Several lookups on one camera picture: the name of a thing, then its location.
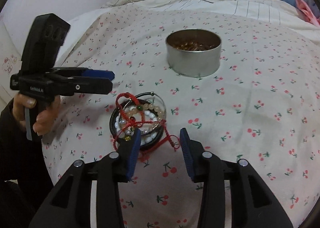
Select black braided leather bracelet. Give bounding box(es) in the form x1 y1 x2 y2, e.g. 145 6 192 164
109 99 167 152

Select person's left hand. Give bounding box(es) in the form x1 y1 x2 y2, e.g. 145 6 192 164
12 92 61 136

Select peach bead bracelet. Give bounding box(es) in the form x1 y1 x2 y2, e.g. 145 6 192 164
119 103 167 128

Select white striped duvet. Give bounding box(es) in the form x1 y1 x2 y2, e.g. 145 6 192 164
104 0 319 45

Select cherry print bed sheet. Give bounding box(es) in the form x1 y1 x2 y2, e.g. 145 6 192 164
43 5 319 227

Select white bead bracelet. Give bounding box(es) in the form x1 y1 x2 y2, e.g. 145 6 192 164
114 110 161 144

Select pink cloth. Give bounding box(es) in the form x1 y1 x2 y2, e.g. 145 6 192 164
295 0 319 28

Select round silver metal tin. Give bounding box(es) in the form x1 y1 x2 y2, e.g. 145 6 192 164
165 29 222 78

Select person's left forearm dark sleeve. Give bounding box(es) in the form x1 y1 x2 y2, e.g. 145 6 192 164
1 94 53 227

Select thin silver bangle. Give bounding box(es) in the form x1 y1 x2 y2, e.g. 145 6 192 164
116 91 167 136

